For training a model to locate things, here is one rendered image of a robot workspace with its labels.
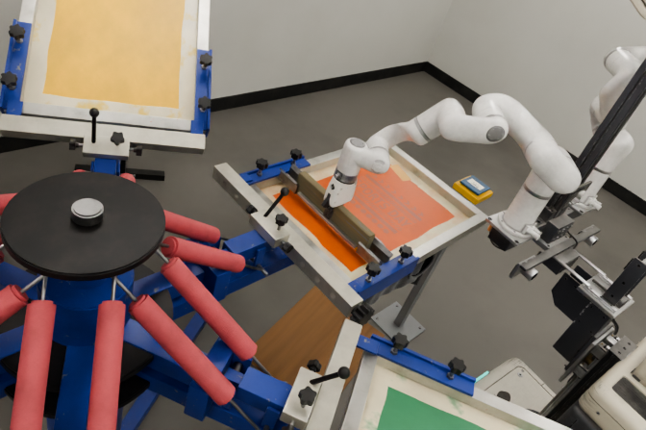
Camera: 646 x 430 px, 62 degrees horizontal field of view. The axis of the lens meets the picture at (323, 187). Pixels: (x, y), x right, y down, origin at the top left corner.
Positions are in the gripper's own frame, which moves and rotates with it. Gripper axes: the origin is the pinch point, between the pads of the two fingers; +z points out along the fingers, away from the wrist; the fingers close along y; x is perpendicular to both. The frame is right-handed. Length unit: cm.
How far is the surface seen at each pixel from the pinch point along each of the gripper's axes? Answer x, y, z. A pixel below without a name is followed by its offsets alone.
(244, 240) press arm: 0.2, -37.3, -2.5
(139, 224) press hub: -6, -75, -30
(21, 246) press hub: -2, -97, -30
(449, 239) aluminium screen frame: -28.9, 33.7, 2.5
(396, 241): -18.3, 17.3, 6.0
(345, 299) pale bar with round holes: -31.5, -25.4, -2.6
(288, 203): 14.6, -5.7, 6.1
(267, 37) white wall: 200, 138, 45
